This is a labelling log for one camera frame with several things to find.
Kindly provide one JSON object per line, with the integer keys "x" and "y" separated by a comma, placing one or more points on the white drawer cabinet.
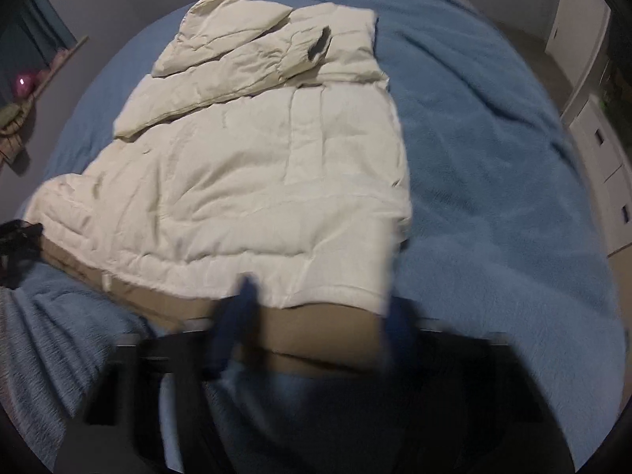
{"x": 600, "y": 168}

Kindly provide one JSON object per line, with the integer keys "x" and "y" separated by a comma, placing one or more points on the blue fleece blanket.
{"x": 493, "y": 182}

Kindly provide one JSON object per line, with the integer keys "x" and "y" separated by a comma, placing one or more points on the wooden ledge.
{"x": 54, "y": 74}

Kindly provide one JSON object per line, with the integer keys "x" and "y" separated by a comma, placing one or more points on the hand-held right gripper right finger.
{"x": 400, "y": 326}

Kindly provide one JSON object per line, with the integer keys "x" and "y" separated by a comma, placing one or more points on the blue curtain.
{"x": 34, "y": 34}

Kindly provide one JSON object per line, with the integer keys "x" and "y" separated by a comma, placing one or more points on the olive cloth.
{"x": 11, "y": 121}

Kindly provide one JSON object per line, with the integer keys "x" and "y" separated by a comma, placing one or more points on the cream hooded jacket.
{"x": 237, "y": 182}

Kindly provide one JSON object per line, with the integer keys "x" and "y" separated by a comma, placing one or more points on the white wardrobe door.
{"x": 575, "y": 10}

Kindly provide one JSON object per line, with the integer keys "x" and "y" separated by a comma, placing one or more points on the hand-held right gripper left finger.
{"x": 237, "y": 321}

